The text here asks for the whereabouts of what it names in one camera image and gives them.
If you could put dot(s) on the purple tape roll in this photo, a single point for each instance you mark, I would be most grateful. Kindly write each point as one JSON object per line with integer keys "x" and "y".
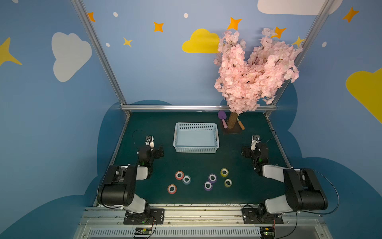
{"x": 208, "y": 186}
{"x": 212, "y": 178}

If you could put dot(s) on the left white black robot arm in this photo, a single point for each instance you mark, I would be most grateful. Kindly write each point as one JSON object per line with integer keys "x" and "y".
{"x": 118, "y": 187}

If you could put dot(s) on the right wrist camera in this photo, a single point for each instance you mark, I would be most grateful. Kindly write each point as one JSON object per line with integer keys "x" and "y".
{"x": 255, "y": 139}

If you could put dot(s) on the purple pink toy shovel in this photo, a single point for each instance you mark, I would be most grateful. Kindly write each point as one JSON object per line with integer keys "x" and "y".
{"x": 222, "y": 116}

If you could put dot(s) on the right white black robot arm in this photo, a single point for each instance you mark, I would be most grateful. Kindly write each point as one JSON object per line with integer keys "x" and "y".
{"x": 303, "y": 191}

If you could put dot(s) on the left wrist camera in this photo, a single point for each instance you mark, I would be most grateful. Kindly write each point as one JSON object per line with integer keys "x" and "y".
{"x": 149, "y": 140}

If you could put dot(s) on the green circuit board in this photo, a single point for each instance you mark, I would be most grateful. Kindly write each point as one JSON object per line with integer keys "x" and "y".
{"x": 267, "y": 232}
{"x": 142, "y": 232}

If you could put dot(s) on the aluminium rail front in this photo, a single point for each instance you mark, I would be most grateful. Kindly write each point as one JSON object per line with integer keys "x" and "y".
{"x": 198, "y": 221}

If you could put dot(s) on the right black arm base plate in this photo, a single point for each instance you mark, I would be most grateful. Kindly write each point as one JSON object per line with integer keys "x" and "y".
{"x": 259, "y": 216}

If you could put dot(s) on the blue tape roll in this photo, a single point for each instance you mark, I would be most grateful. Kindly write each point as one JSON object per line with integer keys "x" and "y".
{"x": 186, "y": 180}

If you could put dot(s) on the wooden handle toy tool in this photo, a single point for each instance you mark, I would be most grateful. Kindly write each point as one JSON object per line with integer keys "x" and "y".
{"x": 240, "y": 124}

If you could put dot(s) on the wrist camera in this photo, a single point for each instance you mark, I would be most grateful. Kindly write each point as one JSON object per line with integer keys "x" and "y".
{"x": 149, "y": 140}
{"x": 255, "y": 139}

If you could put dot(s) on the pink cherry blossom tree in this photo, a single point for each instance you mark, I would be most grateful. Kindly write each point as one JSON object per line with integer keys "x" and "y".
{"x": 244, "y": 81}

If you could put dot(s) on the light blue plastic storage basket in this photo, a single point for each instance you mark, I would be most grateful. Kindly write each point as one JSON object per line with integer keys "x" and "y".
{"x": 195, "y": 137}

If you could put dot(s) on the left green circuit board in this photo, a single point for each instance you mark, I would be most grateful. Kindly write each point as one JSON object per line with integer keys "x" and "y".
{"x": 142, "y": 232}

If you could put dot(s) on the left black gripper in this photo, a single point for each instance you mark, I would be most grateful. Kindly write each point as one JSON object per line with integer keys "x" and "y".
{"x": 158, "y": 152}

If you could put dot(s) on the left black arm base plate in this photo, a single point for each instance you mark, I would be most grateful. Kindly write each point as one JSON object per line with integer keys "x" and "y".
{"x": 149, "y": 216}

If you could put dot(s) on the right green circuit board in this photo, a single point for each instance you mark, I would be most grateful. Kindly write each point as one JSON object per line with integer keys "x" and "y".
{"x": 267, "y": 232}

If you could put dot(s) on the red tape roll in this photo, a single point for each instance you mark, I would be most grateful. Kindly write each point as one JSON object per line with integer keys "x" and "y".
{"x": 179, "y": 175}
{"x": 172, "y": 189}

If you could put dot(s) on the dark tree base plate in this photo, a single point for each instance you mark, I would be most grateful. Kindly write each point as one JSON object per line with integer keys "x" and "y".
{"x": 236, "y": 130}

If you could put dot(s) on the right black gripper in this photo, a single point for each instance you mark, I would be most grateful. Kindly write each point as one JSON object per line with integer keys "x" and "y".
{"x": 246, "y": 151}

